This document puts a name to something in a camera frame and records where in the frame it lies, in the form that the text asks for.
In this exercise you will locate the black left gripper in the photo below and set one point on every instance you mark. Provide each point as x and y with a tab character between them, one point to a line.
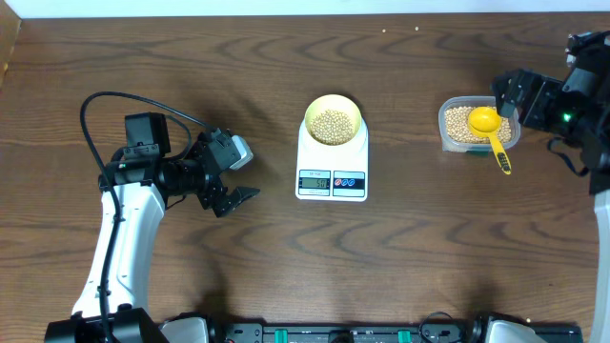
215	168

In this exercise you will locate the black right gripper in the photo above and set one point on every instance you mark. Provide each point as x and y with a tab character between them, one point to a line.
541	90

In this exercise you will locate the yellow plastic measuring scoop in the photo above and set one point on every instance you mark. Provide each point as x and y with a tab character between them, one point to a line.
485	122

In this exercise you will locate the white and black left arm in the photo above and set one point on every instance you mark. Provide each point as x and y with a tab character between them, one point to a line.
136	187

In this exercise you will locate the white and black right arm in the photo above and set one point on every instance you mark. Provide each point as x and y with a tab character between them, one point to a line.
588	80

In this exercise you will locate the white digital kitchen scale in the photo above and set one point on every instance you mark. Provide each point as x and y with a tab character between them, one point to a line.
332	173

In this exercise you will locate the pale yellow bowl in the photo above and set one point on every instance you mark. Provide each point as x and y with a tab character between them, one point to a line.
333	120

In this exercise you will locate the clear container of soybeans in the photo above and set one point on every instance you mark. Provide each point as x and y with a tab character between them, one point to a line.
454	132

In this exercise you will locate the brown cardboard panel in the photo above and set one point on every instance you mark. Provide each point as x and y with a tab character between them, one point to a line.
10	25

